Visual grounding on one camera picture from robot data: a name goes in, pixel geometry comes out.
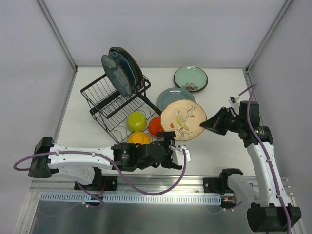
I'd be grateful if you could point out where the left aluminium frame post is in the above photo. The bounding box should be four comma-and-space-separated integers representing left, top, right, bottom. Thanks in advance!
36, 0, 78, 71

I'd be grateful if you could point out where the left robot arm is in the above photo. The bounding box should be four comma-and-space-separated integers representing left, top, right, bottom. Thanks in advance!
28, 132, 191, 190

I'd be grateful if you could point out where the aluminium frame post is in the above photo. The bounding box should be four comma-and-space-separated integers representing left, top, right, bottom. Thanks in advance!
36, 0, 78, 71
245, 0, 294, 74

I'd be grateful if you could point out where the black striped cream plate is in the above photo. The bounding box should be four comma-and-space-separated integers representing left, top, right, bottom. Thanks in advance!
109, 47, 144, 90

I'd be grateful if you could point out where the grey blue plate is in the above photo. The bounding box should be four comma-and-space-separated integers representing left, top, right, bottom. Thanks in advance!
157, 87, 195, 111

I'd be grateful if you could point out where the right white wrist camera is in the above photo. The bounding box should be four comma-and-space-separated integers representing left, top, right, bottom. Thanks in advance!
228, 96, 240, 106

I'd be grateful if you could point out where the grey deer plate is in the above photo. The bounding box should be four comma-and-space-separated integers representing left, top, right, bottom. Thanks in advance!
117, 47, 144, 90

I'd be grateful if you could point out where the yellow ribbed bowl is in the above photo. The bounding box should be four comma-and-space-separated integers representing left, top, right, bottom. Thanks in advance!
127, 131, 152, 145

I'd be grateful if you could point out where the aluminium mounting rail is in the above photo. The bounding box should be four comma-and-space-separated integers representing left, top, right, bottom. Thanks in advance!
29, 170, 292, 197

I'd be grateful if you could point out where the green bowl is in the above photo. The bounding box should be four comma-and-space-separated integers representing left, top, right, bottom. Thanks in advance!
127, 112, 147, 132

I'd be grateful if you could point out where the dark blue speckled plate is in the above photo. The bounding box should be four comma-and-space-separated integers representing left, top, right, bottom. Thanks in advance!
101, 55, 133, 97

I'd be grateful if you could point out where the mint green flower plate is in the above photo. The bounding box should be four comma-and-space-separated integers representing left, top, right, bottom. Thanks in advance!
174, 66, 209, 92

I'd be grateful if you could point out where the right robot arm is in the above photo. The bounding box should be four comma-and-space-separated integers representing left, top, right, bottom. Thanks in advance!
200, 101, 302, 233

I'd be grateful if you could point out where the white slotted cable duct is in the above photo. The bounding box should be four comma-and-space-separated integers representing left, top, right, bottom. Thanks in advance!
40, 192, 222, 206

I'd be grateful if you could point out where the black wire dish rack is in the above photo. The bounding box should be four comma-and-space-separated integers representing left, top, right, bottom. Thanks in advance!
80, 74, 161, 143

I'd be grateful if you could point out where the cream bird plate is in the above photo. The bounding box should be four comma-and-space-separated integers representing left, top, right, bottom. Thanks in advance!
160, 99, 207, 141

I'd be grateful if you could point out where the right aluminium frame post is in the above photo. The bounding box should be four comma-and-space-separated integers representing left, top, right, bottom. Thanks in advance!
245, 0, 294, 74

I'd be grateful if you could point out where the orange bowl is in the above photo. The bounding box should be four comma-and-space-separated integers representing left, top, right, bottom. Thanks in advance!
148, 117, 164, 137

